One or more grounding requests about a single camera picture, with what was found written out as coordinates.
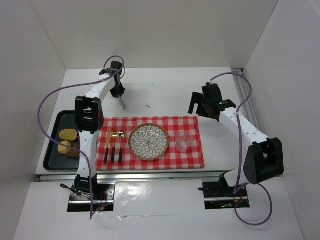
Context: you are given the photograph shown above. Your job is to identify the gold fork black handle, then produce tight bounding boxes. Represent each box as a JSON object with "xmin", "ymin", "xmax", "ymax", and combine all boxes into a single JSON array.
[{"xmin": 110, "ymin": 129, "xmax": 118, "ymax": 164}]

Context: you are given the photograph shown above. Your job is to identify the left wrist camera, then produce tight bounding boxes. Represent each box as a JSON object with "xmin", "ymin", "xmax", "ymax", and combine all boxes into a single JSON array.
[{"xmin": 109, "ymin": 61, "xmax": 123, "ymax": 72}]

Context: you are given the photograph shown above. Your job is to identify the brown croissant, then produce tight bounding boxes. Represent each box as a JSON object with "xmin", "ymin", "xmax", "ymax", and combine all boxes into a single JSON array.
[{"xmin": 65, "ymin": 142, "xmax": 81, "ymax": 160}]

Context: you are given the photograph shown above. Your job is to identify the gold knife black handle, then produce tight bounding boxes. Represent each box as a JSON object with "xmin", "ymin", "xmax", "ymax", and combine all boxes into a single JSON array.
[{"xmin": 103, "ymin": 129, "xmax": 112, "ymax": 164}]

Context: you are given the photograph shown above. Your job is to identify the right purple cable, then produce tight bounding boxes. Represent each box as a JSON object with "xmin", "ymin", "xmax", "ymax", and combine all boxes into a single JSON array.
[{"xmin": 209, "ymin": 72, "xmax": 273, "ymax": 227}]

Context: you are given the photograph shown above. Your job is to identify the round yellow bread roll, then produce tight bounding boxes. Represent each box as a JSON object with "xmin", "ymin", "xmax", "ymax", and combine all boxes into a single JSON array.
[{"xmin": 57, "ymin": 140, "xmax": 72, "ymax": 155}]

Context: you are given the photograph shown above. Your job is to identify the purple cable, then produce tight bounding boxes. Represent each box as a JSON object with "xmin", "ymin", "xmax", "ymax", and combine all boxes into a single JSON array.
[
  {"xmin": 36, "ymin": 55, "xmax": 126, "ymax": 220},
  {"xmin": 209, "ymin": 72, "xmax": 273, "ymax": 227}
]

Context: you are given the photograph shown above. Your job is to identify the aluminium table edge rail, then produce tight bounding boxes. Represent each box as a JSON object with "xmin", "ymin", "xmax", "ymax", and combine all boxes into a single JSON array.
[{"xmin": 37, "ymin": 169, "xmax": 251, "ymax": 183}]

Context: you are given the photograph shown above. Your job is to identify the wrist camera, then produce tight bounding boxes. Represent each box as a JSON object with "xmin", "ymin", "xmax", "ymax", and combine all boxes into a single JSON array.
[
  {"xmin": 109, "ymin": 61, "xmax": 123, "ymax": 72},
  {"xmin": 202, "ymin": 82, "xmax": 223, "ymax": 104}
]

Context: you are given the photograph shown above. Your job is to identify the dark grey baking tray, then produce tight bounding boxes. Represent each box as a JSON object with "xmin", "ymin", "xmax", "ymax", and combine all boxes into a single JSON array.
[{"xmin": 43, "ymin": 110, "xmax": 79, "ymax": 172}]

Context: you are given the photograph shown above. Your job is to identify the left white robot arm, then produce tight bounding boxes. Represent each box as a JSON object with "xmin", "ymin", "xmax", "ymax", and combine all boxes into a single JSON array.
[{"xmin": 74, "ymin": 68, "xmax": 124, "ymax": 195}]

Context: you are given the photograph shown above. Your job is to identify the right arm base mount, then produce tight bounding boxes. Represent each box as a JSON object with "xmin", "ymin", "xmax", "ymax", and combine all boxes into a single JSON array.
[{"xmin": 198, "ymin": 174, "xmax": 250, "ymax": 210}]

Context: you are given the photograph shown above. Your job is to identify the clear drinking glass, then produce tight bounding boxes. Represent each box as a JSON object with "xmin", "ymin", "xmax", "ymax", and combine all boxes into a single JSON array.
[{"xmin": 175, "ymin": 131, "xmax": 193, "ymax": 153}]

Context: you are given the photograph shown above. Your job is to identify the flower pattern ceramic plate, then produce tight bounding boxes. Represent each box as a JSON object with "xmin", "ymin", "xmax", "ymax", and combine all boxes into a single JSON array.
[{"xmin": 128, "ymin": 123, "xmax": 170, "ymax": 161}]

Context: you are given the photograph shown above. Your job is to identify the gold spoon black handle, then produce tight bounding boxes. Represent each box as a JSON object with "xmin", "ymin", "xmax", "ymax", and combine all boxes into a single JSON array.
[{"xmin": 118, "ymin": 130, "xmax": 127, "ymax": 165}]

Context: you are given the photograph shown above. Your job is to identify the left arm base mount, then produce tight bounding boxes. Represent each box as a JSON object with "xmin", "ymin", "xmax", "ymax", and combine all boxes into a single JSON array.
[{"xmin": 59, "ymin": 181, "xmax": 116, "ymax": 213}]

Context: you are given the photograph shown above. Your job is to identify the sliced herb bread piece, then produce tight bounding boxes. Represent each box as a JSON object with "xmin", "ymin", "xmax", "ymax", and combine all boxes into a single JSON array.
[{"xmin": 58, "ymin": 128, "xmax": 78, "ymax": 142}]

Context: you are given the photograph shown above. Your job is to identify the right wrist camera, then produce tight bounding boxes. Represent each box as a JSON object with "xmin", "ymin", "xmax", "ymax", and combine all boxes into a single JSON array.
[{"xmin": 202, "ymin": 82, "xmax": 223, "ymax": 104}]

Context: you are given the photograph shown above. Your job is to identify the red white checkered cloth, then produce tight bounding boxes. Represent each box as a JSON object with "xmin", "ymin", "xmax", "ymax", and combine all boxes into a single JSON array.
[{"xmin": 95, "ymin": 116, "xmax": 205, "ymax": 171}]

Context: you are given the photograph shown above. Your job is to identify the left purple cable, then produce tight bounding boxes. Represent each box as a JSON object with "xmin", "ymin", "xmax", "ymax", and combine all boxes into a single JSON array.
[{"xmin": 36, "ymin": 55, "xmax": 126, "ymax": 220}]

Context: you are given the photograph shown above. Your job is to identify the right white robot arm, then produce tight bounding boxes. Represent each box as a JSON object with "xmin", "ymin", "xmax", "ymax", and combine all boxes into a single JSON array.
[{"xmin": 188, "ymin": 92, "xmax": 284, "ymax": 187}]

